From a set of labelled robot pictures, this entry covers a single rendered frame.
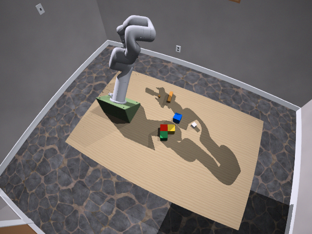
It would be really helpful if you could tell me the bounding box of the yellow cube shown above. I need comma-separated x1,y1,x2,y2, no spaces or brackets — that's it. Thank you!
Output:
168,124,175,134

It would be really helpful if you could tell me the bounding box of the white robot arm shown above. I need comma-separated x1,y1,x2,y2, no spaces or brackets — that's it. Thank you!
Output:
109,15,156,104

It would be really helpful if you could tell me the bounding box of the blue cube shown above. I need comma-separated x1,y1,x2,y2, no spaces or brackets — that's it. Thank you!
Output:
173,113,182,124

